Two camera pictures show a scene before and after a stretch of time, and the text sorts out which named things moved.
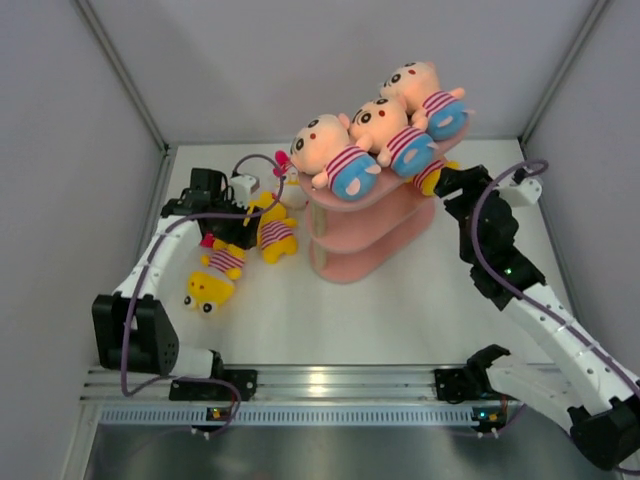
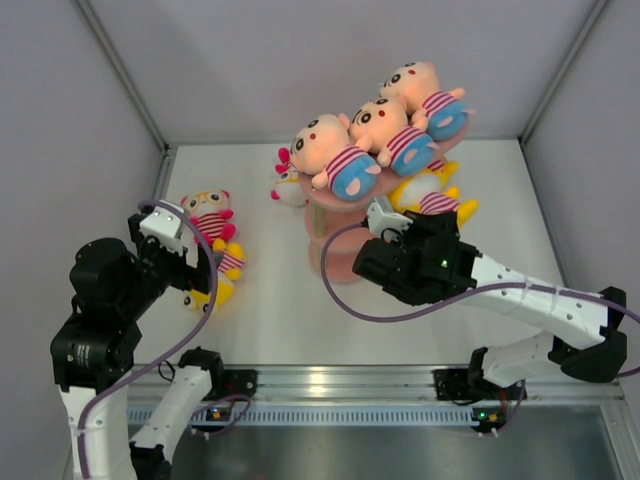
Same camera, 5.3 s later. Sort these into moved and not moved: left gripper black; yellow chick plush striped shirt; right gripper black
Moved: right gripper black; left gripper black
Not moved: yellow chick plush striped shirt
